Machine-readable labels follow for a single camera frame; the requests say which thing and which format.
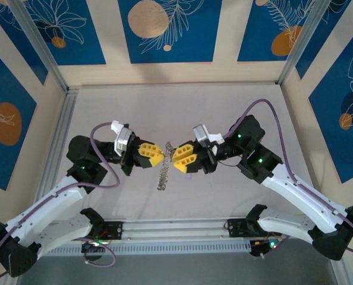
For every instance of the small purple-headed key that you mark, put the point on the small purple-headed key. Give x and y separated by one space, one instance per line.
189 177

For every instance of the metal keyring holder with rings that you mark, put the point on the metal keyring holder with rings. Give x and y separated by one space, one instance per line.
162 178

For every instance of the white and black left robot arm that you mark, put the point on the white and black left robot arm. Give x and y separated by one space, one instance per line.
45 205

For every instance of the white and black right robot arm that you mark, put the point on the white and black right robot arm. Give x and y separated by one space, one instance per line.
301 196

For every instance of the left base electronics board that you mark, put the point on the left base electronics board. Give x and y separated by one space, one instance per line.
94 245

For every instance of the base electronics board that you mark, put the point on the base electronics board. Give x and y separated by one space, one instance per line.
94 245
265 245

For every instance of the right base electronics board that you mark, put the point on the right base electronics board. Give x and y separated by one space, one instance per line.
265 245

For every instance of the aluminium side rail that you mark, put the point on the aluminium side rail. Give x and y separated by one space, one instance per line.
64 118

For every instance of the aluminium back rail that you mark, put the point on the aluminium back rail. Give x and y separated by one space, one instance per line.
164 86

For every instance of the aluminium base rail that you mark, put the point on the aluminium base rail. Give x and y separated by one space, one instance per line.
170 230

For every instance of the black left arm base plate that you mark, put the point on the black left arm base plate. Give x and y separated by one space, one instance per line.
114 230

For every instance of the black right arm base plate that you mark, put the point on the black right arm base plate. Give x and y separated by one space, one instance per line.
237 228

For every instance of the aluminium frame post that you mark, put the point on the aluminium frame post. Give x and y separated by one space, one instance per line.
301 44
42 53

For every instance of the aluminium corner rail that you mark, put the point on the aluminium corner rail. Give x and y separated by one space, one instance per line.
341 274

